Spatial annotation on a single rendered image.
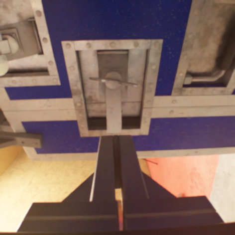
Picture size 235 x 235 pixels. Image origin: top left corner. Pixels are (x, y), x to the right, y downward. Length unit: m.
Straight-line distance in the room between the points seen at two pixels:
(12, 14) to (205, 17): 0.24
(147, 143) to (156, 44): 0.19
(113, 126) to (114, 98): 0.04
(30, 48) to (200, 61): 0.24
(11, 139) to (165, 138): 0.29
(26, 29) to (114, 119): 0.16
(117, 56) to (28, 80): 0.13
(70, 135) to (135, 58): 0.18
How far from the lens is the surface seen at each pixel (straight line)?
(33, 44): 0.26
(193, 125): 0.34
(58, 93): 0.27
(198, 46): 0.28
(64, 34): 0.24
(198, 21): 0.25
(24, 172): 4.38
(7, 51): 0.24
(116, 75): 0.24
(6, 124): 0.38
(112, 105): 0.25
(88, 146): 0.35
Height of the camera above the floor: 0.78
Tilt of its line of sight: 2 degrees down
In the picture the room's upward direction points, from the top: 92 degrees counter-clockwise
